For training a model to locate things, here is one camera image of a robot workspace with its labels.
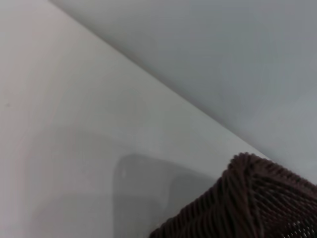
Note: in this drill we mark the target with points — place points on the dark brown woven basket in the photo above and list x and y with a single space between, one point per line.
250 198

